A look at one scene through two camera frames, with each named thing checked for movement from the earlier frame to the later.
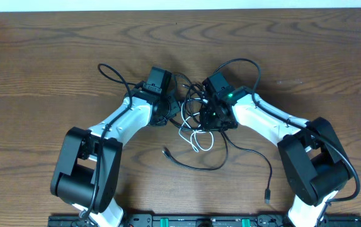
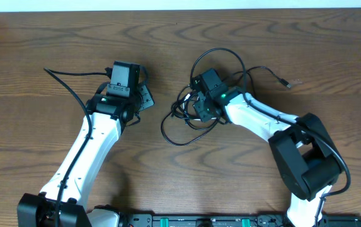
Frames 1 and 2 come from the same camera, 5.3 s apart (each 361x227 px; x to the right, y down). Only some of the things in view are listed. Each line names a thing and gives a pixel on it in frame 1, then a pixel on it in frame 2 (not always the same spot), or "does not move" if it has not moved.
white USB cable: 194,130 to 186,98
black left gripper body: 170,108 to 147,97
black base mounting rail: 209,221 does not move
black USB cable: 267,191 to 232,76
